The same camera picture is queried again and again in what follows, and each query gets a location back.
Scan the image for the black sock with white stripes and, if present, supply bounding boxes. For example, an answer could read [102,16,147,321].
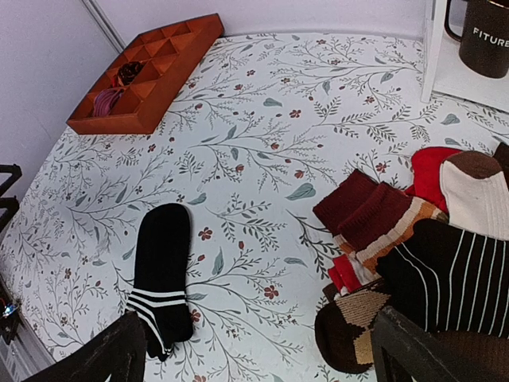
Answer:
[126,204,193,362]

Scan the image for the purple rolled sock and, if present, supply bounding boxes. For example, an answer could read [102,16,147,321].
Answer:
[92,88,125,117]

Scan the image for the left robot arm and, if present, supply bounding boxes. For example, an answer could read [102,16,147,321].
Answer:
[1,164,22,345]

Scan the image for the dark red rolled sock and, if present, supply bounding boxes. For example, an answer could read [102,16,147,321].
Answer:
[112,61,144,88]

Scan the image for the black sock thin white stripes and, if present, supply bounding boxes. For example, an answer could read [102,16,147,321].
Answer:
[376,219,508,338]

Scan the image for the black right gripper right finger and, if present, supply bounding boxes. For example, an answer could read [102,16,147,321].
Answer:
[371,306,473,381]

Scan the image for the floral tablecloth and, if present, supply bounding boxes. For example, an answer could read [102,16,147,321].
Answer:
[4,33,508,381]

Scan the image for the maroon orange striped socks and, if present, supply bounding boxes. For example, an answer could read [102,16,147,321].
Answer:
[313,170,449,294]

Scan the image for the orange wooden divider tray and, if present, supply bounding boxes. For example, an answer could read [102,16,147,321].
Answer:
[67,14,223,134]

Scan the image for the black mug white lettering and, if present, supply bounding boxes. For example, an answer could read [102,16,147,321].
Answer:
[444,0,508,79]

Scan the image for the white shelf rack black top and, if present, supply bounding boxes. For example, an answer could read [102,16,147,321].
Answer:
[421,1,508,112]

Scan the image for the brown argyle sock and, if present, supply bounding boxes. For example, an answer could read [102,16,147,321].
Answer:
[314,279,391,374]

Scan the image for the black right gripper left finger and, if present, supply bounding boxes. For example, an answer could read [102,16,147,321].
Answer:
[27,312,146,381]

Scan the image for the cream and brown sock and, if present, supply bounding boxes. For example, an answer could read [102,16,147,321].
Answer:
[439,151,508,240]

